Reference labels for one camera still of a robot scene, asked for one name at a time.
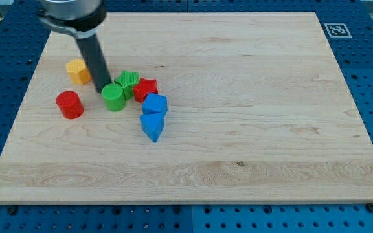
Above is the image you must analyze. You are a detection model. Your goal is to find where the yellow hexagon block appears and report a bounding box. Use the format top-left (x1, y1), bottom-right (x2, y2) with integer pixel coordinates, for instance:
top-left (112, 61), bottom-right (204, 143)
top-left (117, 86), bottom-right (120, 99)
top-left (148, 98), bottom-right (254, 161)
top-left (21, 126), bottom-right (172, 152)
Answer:
top-left (65, 59), bottom-right (91, 85)

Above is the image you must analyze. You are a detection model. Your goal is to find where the blue triangle block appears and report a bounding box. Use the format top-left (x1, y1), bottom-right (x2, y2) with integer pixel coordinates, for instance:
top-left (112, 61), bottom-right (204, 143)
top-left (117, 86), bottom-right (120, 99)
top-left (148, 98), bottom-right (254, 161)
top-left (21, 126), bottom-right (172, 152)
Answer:
top-left (139, 113), bottom-right (164, 142)

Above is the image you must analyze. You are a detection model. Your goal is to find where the blue cube block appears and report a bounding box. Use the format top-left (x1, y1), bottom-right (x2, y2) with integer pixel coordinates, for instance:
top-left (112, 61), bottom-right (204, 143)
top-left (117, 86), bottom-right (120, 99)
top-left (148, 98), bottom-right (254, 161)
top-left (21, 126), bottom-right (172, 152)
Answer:
top-left (142, 93), bottom-right (168, 115)

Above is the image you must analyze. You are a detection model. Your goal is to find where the red star block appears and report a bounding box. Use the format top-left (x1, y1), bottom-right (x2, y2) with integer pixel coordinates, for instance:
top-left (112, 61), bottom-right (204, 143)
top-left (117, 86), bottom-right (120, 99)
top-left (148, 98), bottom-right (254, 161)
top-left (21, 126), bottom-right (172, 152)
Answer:
top-left (132, 78), bottom-right (159, 103)

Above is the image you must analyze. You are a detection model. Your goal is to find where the green star block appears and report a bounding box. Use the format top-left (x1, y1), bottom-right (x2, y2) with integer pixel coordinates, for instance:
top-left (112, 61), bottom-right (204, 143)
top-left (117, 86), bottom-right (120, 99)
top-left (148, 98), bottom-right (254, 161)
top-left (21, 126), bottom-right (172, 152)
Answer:
top-left (114, 70), bottom-right (139, 100)

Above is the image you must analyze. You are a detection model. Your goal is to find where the light wooden board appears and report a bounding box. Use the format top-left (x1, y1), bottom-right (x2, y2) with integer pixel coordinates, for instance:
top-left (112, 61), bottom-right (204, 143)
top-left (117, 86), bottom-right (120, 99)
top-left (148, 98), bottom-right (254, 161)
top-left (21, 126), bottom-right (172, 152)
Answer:
top-left (0, 12), bottom-right (373, 205)

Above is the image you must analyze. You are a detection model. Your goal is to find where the green cylinder block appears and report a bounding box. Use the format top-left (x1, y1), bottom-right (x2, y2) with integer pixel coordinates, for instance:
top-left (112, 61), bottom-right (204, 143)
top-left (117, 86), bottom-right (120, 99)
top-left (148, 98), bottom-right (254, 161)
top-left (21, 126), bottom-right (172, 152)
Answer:
top-left (101, 83), bottom-right (126, 111)

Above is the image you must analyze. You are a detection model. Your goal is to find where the red cylinder block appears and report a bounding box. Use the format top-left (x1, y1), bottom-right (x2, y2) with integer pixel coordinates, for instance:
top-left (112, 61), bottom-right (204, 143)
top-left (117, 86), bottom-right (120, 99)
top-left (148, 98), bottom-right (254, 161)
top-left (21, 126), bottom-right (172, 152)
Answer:
top-left (56, 91), bottom-right (84, 119)

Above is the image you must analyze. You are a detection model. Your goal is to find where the black cylindrical pointer rod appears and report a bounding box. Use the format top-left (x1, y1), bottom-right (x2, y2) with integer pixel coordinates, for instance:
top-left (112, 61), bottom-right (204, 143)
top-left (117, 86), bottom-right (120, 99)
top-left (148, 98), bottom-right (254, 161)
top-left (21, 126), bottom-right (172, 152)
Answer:
top-left (76, 33), bottom-right (111, 93)

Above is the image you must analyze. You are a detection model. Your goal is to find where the white fiducial marker tag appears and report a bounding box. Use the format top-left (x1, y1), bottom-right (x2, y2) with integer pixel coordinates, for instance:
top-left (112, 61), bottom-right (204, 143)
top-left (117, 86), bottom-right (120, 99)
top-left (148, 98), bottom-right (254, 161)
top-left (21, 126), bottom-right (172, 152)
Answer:
top-left (324, 23), bottom-right (352, 38)

